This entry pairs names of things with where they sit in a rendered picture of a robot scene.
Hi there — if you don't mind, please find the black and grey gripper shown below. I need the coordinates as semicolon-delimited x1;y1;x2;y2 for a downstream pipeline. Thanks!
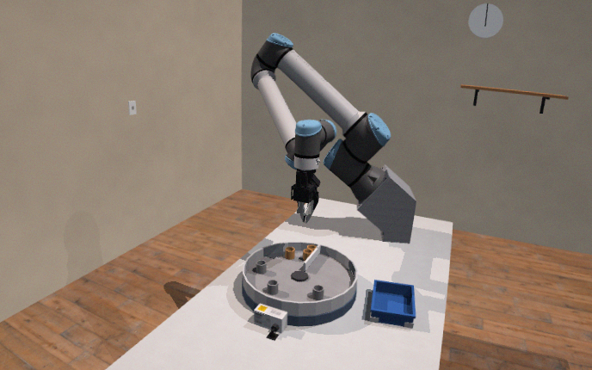
291;169;319;223

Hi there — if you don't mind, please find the blue crate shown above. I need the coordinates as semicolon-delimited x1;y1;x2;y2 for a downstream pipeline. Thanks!
369;280;416;329

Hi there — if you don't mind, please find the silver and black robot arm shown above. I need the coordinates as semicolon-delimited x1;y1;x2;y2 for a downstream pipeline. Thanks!
251;34;391;201

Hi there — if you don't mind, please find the grey metal cylinder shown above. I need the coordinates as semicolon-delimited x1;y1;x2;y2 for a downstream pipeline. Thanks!
267;280;278;295
312;285;324;300
256;260;267;274

